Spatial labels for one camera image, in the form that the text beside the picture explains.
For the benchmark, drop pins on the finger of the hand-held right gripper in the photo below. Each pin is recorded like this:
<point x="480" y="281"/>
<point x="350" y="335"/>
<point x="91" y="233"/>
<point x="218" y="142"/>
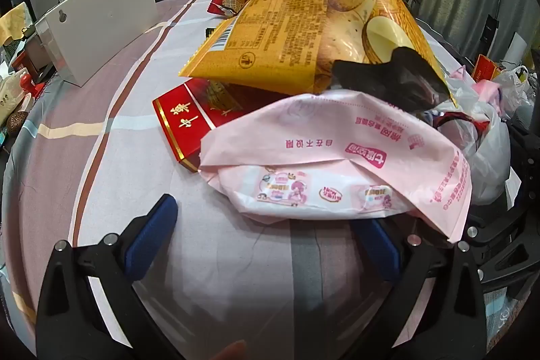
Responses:
<point x="502" y="242"/>

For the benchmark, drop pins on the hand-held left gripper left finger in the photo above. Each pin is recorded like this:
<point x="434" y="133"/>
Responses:
<point x="152" y="233"/>

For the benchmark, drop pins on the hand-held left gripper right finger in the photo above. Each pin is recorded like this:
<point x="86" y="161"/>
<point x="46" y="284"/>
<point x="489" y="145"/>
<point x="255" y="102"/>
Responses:
<point x="377" y="248"/>

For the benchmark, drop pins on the pink plastic wrapper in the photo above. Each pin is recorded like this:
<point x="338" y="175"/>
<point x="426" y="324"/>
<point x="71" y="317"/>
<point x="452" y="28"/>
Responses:
<point x="337" y="149"/>

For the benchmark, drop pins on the red cigarette box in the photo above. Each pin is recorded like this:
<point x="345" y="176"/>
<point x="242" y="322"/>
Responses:
<point x="181" y="119"/>

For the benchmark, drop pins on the yellow potato chip bag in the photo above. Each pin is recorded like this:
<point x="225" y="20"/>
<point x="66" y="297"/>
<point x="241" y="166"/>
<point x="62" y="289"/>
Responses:
<point x="295" y="27"/>

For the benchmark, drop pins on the person's left hand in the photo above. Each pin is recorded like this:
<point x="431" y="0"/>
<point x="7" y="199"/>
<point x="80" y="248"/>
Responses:
<point x="230" y="351"/>

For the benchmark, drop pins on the red paper bag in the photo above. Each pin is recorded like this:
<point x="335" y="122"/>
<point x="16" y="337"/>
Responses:
<point x="485" y="69"/>

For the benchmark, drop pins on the black stick vacuum stand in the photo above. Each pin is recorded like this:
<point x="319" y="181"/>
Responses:
<point x="491" y="31"/>

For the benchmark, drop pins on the white board box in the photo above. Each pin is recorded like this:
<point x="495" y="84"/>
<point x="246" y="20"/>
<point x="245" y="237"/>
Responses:
<point x="105" y="18"/>

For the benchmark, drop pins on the yellow cloth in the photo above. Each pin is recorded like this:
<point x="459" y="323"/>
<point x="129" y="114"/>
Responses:
<point x="12" y="22"/>

